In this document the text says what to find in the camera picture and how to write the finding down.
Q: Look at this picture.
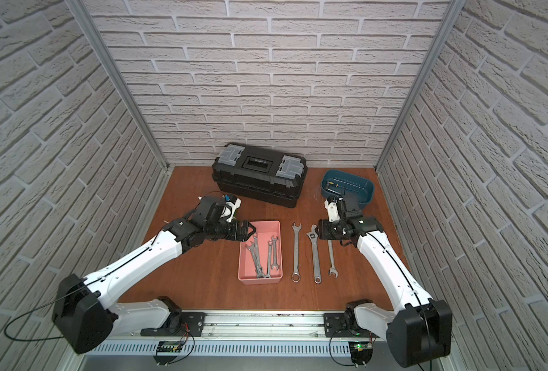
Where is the pink plastic storage box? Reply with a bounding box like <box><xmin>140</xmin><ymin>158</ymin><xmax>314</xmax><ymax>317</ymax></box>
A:
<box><xmin>238</xmin><ymin>220</ymin><xmax>283</xmax><ymax>285</ymax></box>

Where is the adjustable wrench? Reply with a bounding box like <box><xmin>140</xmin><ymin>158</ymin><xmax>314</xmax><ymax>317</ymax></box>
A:
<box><xmin>306</xmin><ymin>225</ymin><xmax>322</xmax><ymax>284</ymax></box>

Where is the small combination wrench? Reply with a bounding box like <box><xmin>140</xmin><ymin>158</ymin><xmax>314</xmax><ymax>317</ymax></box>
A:
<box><xmin>246</xmin><ymin>234</ymin><xmax>266</xmax><ymax>279</ymax></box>
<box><xmin>271</xmin><ymin>237</ymin><xmax>280</xmax><ymax>271</ymax></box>
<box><xmin>266</xmin><ymin>240</ymin><xmax>273</xmax><ymax>279</ymax></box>
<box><xmin>246</xmin><ymin>243</ymin><xmax>263</xmax><ymax>278</ymax></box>

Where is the large combination wrench 19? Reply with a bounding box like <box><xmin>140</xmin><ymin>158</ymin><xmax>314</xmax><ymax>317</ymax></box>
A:
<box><xmin>327</xmin><ymin>240</ymin><xmax>339</xmax><ymax>278</ymax></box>

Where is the large combination wrench 22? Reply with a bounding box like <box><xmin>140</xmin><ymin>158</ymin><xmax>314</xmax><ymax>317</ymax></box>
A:
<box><xmin>291</xmin><ymin>224</ymin><xmax>302</xmax><ymax>283</ymax></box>

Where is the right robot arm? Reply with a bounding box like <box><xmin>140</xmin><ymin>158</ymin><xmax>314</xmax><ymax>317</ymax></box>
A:
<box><xmin>312</xmin><ymin>216</ymin><xmax>453</xmax><ymax>368</ymax></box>

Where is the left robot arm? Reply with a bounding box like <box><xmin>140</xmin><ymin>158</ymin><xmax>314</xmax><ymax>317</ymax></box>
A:
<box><xmin>52</xmin><ymin>195</ymin><xmax>256</xmax><ymax>354</ymax></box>

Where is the teal plastic bin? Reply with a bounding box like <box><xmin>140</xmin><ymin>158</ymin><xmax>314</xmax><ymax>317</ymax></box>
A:
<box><xmin>320</xmin><ymin>169</ymin><xmax>375</xmax><ymax>210</ymax></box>

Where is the black plastic toolbox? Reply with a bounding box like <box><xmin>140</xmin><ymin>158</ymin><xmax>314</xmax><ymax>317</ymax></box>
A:
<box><xmin>212</xmin><ymin>143</ymin><xmax>308</xmax><ymax>209</ymax></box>

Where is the right controller board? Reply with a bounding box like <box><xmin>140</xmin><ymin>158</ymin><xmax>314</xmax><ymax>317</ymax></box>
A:
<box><xmin>348</xmin><ymin>342</ymin><xmax>374</xmax><ymax>367</ymax></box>

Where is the controller board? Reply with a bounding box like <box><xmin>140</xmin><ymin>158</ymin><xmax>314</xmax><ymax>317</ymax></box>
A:
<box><xmin>348</xmin><ymin>342</ymin><xmax>374</xmax><ymax>367</ymax></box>
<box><xmin>154</xmin><ymin>341</ymin><xmax>185</xmax><ymax>366</ymax></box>

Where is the left controller board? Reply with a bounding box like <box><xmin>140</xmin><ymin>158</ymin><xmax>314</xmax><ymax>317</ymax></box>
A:
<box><xmin>154</xmin><ymin>341</ymin><xmax>185</xmax><ymax>366</ymax></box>

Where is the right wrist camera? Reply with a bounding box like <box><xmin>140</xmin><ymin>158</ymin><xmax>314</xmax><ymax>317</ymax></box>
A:
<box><xmin>324</xmin><ymin>196</ymin><xmax>348</xmax><ymax>224</ymax></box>

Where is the aluminium front rail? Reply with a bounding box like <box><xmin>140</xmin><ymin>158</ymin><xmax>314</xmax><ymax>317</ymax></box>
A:
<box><xmin>69</xmin><ymin>308</ymin><xmax>456</xmax><ymax>343</ymax></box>

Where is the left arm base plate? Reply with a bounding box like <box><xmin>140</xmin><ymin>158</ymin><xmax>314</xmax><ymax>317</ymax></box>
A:
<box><xmin>141</xmin><ymin>312</ymin><xmax>206</xmax><ymax>337</ymax></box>

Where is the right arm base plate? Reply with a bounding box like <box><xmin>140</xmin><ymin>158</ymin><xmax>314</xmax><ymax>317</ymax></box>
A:
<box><xmin>323</xmin><ymin>312</ymin><xmax>388</xmax><ymax>339</ymax></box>

